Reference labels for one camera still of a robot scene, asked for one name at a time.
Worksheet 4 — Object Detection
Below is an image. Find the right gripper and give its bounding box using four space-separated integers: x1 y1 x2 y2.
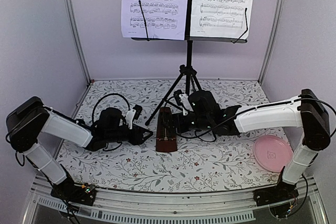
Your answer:
161 112 212 134

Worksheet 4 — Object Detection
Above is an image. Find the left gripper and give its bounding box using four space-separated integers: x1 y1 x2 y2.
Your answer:
106 124 154 146

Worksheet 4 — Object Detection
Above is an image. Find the brown metronome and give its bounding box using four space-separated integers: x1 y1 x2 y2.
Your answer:
155 107 177 153

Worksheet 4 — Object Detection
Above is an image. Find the black music stand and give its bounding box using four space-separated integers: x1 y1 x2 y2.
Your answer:
131 0 248 126

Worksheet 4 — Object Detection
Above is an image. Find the purple sheet music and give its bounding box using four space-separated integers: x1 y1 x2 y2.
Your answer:
121 0 188 40

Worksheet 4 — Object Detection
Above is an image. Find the white sheet music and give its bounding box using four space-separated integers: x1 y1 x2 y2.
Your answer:
190 0 253 40

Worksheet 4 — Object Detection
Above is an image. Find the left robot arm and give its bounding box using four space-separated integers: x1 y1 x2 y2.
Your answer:
6 97 153 200

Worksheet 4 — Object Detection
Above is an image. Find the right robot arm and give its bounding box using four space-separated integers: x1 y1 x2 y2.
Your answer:
172 89 335 201

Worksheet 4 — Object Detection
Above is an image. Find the floral table mat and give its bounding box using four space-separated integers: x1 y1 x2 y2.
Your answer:
57 80 286 193

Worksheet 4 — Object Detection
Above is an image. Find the pink plate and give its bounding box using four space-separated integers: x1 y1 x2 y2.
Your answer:
253 135 293 173

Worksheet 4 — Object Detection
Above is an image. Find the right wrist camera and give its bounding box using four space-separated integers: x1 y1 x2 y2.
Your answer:
173 90 188 116

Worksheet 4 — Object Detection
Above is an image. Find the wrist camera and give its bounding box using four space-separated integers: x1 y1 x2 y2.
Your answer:
125 104 143 130
173 90 188 116

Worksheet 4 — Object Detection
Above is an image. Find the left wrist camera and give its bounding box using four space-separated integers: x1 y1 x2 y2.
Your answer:
125 104 143 130

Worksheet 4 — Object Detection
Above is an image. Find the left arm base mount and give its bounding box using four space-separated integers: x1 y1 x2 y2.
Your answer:
51 180 97 206

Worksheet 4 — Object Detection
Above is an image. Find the front aluminium rail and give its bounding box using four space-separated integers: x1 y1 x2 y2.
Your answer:
23 176 331 223

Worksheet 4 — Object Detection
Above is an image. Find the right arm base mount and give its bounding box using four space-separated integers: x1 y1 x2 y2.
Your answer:
253 182 299 219

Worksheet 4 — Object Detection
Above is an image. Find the left aluminium frame post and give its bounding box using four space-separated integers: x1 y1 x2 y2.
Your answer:
64 0 92 85

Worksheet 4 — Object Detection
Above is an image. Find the aluminium frame post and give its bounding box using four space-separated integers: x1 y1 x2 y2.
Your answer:
64 0 92 85
258 0 285 85

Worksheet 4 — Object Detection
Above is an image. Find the right aluminium frame post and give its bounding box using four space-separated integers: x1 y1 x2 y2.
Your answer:
258 0 285 85

